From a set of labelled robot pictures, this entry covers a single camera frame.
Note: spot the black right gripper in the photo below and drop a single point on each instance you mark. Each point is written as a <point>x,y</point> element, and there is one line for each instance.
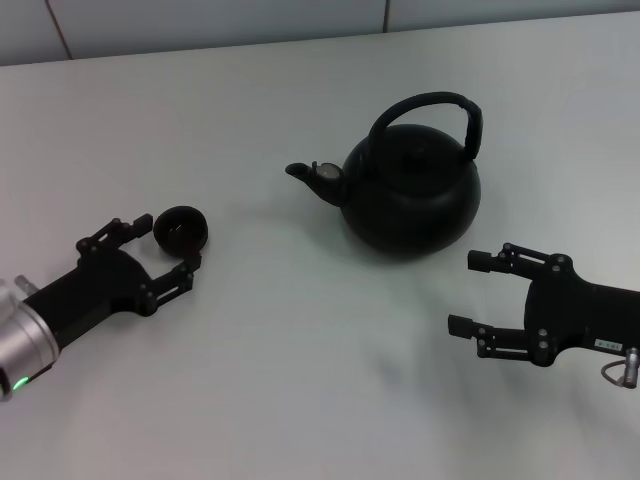
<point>575,315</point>

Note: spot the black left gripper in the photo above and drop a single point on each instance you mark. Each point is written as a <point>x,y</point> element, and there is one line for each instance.
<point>100,285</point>

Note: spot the small black teacup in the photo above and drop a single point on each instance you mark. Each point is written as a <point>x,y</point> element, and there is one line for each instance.
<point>170,236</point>

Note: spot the black round teapot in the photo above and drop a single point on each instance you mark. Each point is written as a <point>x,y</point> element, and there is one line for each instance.
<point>415,200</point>

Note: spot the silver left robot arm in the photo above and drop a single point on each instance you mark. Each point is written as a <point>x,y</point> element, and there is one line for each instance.
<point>25,340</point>

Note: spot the white partition panel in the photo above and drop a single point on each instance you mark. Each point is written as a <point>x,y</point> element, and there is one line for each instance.
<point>25,30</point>
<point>225,22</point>

